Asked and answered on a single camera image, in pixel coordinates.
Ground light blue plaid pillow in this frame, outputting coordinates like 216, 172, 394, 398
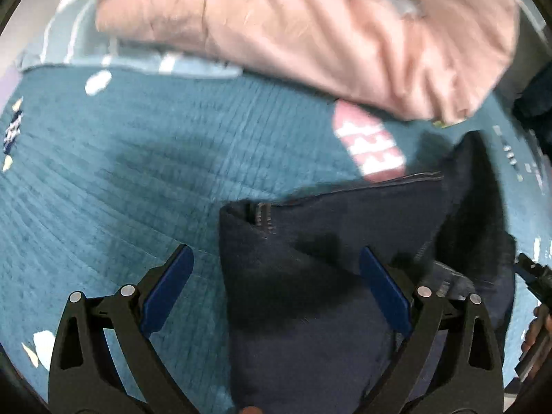
15, 0, 242, 79

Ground dark blue denim jeans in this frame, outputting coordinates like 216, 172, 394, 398
219, 132, 515, 413

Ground right hand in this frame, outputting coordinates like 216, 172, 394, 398
521, 305, 552, 352

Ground pink quilted duvet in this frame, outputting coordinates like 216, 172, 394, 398
96, 0, 518, 124

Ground teal quilted bedspread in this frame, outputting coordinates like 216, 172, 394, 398
0, 66, 549, 414

